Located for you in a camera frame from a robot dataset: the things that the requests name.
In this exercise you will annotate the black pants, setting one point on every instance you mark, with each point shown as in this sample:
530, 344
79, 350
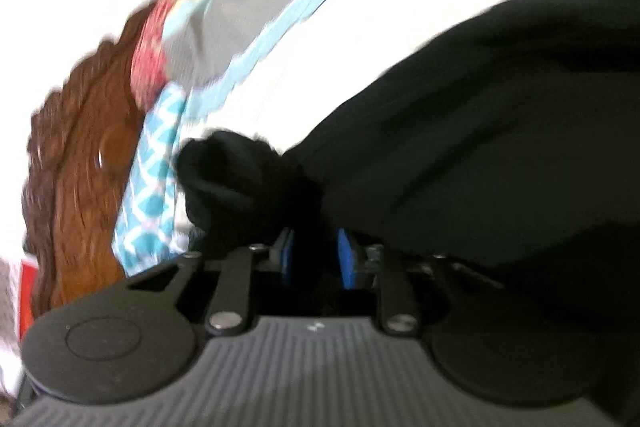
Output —
475, 132

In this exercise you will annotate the carved wooden headboard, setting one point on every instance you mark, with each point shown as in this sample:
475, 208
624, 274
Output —
85, 157

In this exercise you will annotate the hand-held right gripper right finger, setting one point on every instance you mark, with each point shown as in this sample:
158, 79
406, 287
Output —
346, 259

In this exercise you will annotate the teal diamond pattern pillow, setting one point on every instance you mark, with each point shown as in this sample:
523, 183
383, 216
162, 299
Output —
152, 177

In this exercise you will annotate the red-edged box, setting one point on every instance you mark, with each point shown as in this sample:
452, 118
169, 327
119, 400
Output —
26, 302

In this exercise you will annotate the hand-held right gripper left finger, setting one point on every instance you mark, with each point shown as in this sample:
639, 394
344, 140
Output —
286, 258

